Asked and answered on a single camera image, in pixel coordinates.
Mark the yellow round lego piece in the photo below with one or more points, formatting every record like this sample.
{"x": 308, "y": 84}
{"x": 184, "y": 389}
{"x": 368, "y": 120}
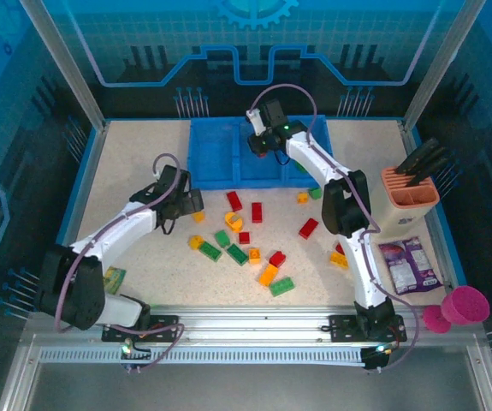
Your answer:
{"x": 229, "y": 219}

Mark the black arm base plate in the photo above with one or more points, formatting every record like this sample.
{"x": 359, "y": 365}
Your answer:
{"x": 342, "y": 325}
{"x": 166, "y": 323}

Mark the aluminium mounting rail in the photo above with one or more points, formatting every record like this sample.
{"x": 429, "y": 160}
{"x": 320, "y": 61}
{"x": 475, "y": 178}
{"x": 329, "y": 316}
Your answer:
{"x": 250, "y": 325}

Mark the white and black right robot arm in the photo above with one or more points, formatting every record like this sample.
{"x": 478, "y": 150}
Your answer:
{"x": 357, "y": 265}

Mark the small yellow lego brick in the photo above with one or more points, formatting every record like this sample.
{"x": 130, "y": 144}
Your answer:
{"x": 338, "y": 260}
{"x": 198, "y": 216}
{"x": 195, "y": 242}
{"x": 302, "y": 198}
{"x": 254, "y": 255}

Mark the long green lego brick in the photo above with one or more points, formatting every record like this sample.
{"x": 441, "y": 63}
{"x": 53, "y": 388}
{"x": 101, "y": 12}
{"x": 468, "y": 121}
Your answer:
{"x": 282, "y": 286}
{"x": 210, "y": 251}
{"x": 237, "y": 254}

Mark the pink plastic cup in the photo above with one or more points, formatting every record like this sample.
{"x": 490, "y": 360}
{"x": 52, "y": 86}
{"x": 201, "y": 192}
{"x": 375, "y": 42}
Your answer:
{"x": 466, "y": 305}

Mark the purple snack bag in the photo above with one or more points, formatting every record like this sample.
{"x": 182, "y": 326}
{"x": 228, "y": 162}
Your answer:
{"x": 412, "y": 265}

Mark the aluminium frame post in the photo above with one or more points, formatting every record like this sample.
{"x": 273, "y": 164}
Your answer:
{"x": 442, "y": 64}
{"x": 63, "y": 64}

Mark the beige and orange knife block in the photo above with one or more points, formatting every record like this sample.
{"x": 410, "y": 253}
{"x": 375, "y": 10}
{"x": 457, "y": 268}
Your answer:
{"x": 404, "y": 214}

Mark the blue three-compartment plastic bin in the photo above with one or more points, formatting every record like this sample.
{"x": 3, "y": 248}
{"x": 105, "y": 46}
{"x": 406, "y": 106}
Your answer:
{"x": 215, "y": 154}

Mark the small pink foam cylinder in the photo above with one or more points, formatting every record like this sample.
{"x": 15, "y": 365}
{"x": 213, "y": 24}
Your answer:
{"x": 436, "y": 319}

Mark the green and yellow snack bag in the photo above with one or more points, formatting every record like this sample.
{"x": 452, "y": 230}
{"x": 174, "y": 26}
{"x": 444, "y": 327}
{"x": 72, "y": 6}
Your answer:
{"x": 115, "y": 278}

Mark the green sloped lego brick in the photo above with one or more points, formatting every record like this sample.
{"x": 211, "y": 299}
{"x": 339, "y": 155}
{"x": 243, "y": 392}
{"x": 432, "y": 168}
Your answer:
{"x": 222, "y": 238}

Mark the long orange lego brick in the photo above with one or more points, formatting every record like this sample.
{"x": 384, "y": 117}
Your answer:
{"x": 268, "y": 275}

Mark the small green lego brick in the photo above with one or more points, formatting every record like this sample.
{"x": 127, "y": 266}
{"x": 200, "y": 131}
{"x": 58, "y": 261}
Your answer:
{"x": 315, "y": 193}
{"x": 301, "y": 167}

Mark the black controller box with LED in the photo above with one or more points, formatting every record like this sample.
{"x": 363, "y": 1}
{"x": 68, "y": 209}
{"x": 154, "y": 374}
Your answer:
{"x": 378, "y": 357}
{"x": 136, "y": 357}

